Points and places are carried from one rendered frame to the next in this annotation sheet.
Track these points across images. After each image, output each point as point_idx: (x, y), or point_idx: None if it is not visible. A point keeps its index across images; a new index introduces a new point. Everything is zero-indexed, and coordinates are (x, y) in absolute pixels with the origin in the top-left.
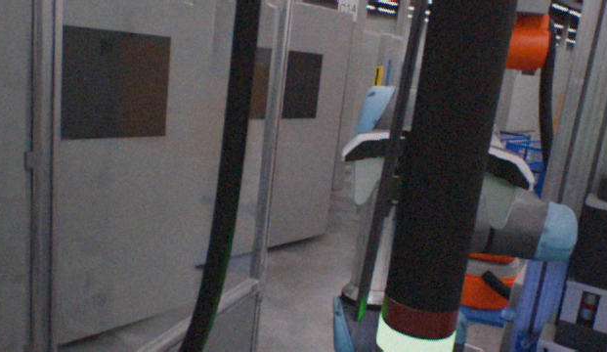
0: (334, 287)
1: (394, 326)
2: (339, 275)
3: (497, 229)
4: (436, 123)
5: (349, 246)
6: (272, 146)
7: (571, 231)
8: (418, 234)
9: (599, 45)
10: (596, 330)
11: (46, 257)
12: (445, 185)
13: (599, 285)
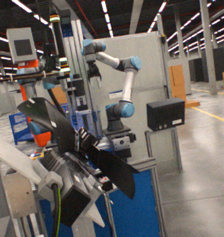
0: (3, 180)
1: (61, 57)
2: (2, 176)
3: None
4: (58, 39)
5: None
6: None
7: (71, 74)
8: (60, 48)
9: None
10: (84, 104)
11: None
12: (61, 44)
13: (81, 95)
